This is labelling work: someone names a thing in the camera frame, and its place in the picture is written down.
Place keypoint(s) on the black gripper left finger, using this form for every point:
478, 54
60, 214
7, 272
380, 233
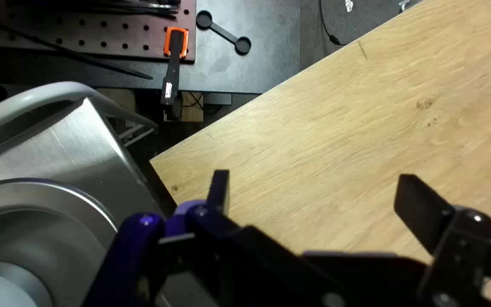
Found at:
218, 190

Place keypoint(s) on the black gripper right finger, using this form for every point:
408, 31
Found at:
421, 210

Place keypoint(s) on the stainless steel sink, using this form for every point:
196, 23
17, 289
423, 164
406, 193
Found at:
80, 154

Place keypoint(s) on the orange black clamp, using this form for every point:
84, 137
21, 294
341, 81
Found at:
172, 62

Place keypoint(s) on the black double-ended measuring spoon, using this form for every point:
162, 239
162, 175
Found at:
222, 31

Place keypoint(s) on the black round disc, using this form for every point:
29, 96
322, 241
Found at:
358, 18

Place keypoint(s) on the dark perforated board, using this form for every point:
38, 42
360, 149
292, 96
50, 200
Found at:
86, 31

